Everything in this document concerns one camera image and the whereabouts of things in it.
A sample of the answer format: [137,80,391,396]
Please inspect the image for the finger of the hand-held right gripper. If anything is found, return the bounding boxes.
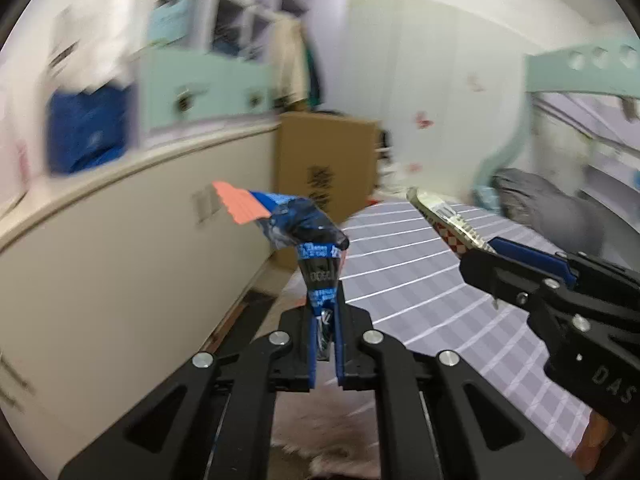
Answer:
[459,248,562,312]
[487,237,577,287]

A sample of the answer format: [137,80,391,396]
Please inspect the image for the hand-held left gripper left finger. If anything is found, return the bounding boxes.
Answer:
[59,306,322,480]

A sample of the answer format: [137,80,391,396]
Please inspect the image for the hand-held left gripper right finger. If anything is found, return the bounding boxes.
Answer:
[334,284,584,480]

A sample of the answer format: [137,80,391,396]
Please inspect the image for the silver red checked wrapper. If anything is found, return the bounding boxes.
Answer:
[406,187,497,261]

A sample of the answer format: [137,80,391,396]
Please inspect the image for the blue wrapper with orange end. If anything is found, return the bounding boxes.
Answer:
[212,181,350,361]

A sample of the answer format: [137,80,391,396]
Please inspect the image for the person's right hand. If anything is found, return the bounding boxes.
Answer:
[569,405,632,462]

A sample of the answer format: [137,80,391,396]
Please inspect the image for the grey pillow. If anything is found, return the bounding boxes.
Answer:
[492,167,640,256]

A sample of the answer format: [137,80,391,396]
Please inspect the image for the grey checked bed sheet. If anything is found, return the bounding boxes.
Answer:
[282,199,616,456]

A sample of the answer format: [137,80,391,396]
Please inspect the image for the fluffy rug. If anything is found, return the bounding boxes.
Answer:
[270,380,386,480]

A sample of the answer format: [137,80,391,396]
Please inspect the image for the crumpled white bag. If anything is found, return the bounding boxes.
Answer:
[375,149,402,183]

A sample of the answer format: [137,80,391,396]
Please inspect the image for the large cardboard box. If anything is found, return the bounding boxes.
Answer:
[272,111,382,273]

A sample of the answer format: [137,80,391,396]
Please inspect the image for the long white cabinet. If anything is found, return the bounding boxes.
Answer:
[0,115,283,411]

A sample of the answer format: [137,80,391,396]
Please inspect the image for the hanging clothes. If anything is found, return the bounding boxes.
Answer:
[272,17,326,111]

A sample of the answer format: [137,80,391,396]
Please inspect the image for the mint green drawer chest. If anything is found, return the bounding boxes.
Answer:
[137,50,278,148]

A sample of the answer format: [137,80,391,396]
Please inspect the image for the blue bag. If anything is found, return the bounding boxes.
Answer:
[46,82,138,176]

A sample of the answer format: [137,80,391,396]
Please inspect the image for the white cubby shelf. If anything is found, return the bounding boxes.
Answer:
[192,0,311,63]

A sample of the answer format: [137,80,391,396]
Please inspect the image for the white red printed plastic bag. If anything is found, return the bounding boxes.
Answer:
[0,60,38,201]

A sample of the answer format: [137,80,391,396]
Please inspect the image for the white paper bag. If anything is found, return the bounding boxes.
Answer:
[47,0,138,91]

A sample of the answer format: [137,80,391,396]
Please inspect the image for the mint green bed frame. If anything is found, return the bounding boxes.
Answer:
[472,35,640,196]

